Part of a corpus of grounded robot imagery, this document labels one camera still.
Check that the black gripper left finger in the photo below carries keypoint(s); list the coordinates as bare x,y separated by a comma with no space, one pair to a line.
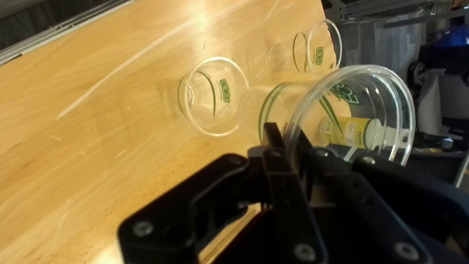
234,210

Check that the white yellow spray bottle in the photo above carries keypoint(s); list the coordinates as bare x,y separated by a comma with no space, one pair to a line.
352,132

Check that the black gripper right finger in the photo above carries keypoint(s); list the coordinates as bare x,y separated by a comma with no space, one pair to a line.
390,214

